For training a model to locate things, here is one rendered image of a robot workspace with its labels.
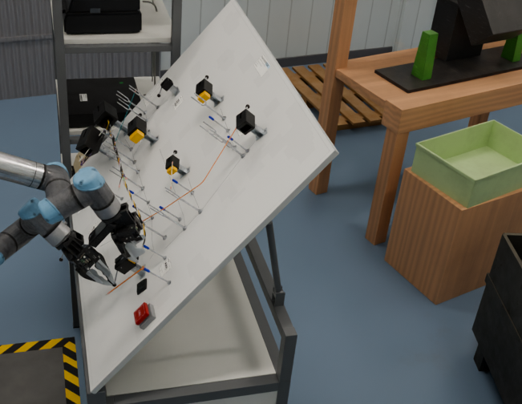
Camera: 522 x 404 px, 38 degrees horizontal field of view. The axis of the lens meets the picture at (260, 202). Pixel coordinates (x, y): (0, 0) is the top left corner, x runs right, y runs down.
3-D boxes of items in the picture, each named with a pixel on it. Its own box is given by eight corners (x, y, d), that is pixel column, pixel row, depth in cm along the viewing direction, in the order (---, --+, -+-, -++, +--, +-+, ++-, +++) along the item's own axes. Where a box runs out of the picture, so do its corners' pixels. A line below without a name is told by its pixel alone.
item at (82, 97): (64, 129, 316) (63, 115, 313) (60, 91, 344) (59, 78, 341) (143, 125, 325) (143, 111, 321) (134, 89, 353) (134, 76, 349)
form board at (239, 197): (71, 183, 320) (68, 180, 319) (236, 0, 294) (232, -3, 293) (95, 394, 226) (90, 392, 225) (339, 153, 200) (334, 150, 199)
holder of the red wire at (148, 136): (159, 120, 285) (137, 104, 279) (159, 143, 275) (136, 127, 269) (150, 127, 287) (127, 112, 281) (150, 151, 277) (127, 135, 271)
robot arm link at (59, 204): (48, 209, 219) (82, 191, 220) (52, 232, 211) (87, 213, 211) (34, 190, 214) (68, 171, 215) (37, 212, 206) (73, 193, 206)
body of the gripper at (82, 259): (87, 275, 230) (57, 248, 227) (81, 273, 238) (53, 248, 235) (104, 256, 233) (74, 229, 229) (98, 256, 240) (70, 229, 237)
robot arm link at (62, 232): (42, 238, 234) (61, 219, 236) (53, 248, 235) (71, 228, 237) (46, 238, 227) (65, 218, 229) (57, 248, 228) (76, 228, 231)
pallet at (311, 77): (270, 79, 631) (272, 68, 626) (345, 70, 661) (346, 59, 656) (336, 139, 554) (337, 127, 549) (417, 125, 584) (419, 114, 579)
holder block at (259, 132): (266, 111, 233) (246, 95, 228) (267, 136, 225) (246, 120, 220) (255, 119, 235) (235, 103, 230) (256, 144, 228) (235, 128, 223)
